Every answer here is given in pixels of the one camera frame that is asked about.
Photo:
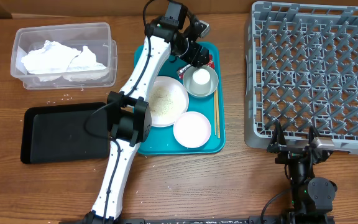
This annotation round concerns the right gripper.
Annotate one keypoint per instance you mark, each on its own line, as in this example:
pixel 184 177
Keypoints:
pixel 289 153

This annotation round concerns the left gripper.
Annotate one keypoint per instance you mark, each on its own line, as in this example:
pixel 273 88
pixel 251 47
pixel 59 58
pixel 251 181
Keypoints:
pixel 196 55

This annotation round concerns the red sauce packet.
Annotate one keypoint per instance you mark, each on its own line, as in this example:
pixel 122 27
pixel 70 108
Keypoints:
pixel 181 71

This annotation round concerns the white cup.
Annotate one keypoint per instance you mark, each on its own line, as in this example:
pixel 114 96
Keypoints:
pixel 200 82

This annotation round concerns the white napkin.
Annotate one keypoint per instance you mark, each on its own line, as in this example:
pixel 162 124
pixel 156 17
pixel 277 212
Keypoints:
pixel 86 64
pixel 53 57

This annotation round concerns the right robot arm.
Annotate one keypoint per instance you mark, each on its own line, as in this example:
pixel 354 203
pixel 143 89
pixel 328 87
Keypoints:
pixel 311 196

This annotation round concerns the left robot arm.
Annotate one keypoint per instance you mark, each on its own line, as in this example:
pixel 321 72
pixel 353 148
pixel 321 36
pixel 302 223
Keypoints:
pixel 128 112

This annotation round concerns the grey dishwasher rack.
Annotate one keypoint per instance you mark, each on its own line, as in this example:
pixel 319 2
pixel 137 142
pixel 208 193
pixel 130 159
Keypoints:
pixel 302 71

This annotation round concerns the grey bowl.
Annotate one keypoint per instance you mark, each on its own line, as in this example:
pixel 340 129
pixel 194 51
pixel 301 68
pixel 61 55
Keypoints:
pixel 213 85

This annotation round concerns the large white plate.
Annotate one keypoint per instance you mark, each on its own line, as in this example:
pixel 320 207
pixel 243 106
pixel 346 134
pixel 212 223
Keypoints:
pixel 168 100

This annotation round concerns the wooden chopstick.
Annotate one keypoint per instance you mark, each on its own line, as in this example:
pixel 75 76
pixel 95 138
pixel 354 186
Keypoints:
pixel 219 133
pixel 214 115

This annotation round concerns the small pink plate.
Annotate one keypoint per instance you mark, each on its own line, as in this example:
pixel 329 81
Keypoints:
pixel 192 129

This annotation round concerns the clear plastic bin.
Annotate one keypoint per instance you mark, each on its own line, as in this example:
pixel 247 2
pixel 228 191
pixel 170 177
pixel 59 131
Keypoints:
pixel 96 36

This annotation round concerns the teal serving tray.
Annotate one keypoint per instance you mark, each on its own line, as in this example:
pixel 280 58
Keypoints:
pixel 161 141

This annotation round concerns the black tray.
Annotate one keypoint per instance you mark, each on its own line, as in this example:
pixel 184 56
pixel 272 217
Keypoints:
pixel 64 133

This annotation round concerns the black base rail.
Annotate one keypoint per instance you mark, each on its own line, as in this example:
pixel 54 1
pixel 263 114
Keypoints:
pixel 249 220

